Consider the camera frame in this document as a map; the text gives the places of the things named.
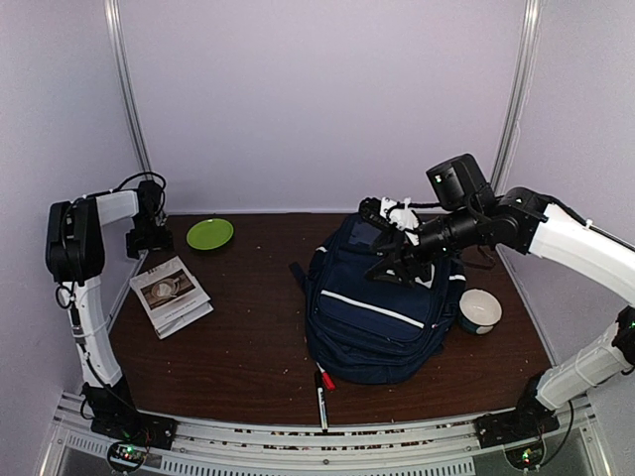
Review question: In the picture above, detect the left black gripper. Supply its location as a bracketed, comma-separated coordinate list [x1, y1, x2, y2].
[126, 215, 174, 258]

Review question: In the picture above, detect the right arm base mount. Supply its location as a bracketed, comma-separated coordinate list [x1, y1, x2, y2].
[473, 410, 560, 472]

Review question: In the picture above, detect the right aluminium frame post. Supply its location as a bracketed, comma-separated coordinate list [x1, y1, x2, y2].
[490, 0, 543, 194]

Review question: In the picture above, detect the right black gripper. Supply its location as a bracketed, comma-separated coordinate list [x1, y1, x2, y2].
[364, 202, 484, 288]

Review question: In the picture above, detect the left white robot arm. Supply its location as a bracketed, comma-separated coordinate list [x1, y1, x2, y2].
[45, 173, 174, 390]

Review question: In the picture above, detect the white coffee cover book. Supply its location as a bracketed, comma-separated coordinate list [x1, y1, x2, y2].
[129, 257, 213, 340]

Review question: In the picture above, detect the aluminium front rail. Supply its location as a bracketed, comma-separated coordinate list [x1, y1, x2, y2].
[35, 394, 617, 475]

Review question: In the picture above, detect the red capped marker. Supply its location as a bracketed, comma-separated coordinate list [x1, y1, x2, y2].
[317, 364, 336, 391]

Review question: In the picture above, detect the navy blue backpack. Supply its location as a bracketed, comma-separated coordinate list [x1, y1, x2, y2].
[290, 214, 466, 385]

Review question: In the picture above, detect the left aluminium frame post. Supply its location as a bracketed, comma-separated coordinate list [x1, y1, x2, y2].
[103, 0, 156, 179]

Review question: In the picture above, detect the aluminium frame post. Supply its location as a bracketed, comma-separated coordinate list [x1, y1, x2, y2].
[490, 0, 543, 194]
[103, 0, 156, 179]

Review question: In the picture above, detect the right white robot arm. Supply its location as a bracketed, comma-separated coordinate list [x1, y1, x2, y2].
[359, 154, 634, 438]

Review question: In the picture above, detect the white teal bowl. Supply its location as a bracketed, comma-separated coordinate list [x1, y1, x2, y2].
[458, 289, 502, 335]

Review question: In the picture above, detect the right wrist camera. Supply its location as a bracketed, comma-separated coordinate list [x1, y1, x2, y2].
[358, 197, 422, 246]

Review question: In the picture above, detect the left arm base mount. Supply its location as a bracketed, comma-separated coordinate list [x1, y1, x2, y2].
[80, 379, 178, 474]

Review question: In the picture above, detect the black capped marker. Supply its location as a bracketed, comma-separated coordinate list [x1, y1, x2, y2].
[315, 371, 328, 433]

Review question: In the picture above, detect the green plate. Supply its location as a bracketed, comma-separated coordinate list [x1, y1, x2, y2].
[186, 218, 234, 251]

